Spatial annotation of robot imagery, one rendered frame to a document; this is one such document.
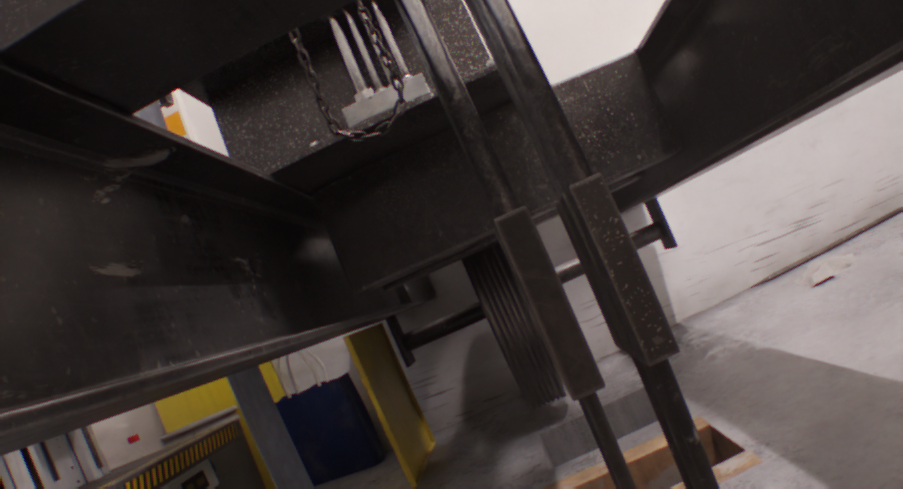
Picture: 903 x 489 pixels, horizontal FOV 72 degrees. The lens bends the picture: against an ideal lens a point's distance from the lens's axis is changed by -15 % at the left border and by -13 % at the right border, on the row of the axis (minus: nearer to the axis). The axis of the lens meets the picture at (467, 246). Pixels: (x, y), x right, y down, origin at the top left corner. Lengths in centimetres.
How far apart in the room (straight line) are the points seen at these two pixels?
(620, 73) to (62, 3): 100
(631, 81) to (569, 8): 134
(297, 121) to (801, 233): 186
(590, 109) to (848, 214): 157
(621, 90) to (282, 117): 59
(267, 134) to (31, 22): 76
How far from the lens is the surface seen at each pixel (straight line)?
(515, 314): 164
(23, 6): 53
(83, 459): 186
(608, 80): 129
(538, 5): 261
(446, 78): 45
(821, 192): 264
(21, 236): 58
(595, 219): 43
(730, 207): 250
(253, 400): 132
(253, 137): 123
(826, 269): 212
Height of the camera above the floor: 39
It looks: 3 degrees up
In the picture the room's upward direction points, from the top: 24 degrees counter-clockwise
